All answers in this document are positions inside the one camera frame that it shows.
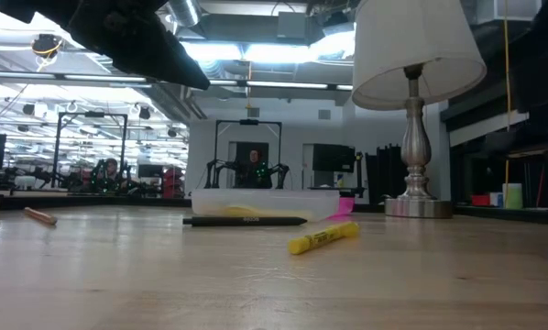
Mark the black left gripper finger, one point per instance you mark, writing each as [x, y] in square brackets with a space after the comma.
[164, 41]
[136, 57]

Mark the black panel stack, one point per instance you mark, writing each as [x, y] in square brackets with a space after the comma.
[384, 174]

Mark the red stick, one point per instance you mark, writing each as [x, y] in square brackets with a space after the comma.
[540, 188]

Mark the silver ventilation duct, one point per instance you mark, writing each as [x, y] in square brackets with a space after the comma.
[184, 11]

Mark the small red box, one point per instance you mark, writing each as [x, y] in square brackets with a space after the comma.
[480, 201]

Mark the ceiling strip light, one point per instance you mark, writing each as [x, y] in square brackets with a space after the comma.
[288, 84]
[72, 78]

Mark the pink plastic box lid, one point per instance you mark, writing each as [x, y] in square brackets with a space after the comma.
[346, 206]

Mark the white shade silver table lamp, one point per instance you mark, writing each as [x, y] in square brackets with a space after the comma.
[415, 151]

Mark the orange pencil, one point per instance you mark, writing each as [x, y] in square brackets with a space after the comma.
[40, 216]

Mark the black background robot arm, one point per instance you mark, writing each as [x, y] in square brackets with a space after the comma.
[278, 174]
[216, 172]
[127, 183]

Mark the person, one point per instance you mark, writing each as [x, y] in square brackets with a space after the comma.
[255, 158]
[110, 166]

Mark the black pen with white print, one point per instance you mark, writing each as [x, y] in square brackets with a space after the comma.
[237, 221]

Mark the grey ceiling box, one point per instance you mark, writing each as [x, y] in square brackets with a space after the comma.
[299, 25]

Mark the clear plastic supply box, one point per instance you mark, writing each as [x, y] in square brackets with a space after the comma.
[265, 199]

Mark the yellow highlighter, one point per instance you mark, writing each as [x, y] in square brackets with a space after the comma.
[320, 238]

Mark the red machine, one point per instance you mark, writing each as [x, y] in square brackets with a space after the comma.
[173, 183]

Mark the green white cup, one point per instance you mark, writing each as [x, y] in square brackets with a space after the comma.
[512, 197]

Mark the black background station frame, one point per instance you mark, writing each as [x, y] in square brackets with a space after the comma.
[248, 122]
[94, 114]

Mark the blue white box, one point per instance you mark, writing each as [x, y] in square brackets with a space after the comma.
[496, 200]

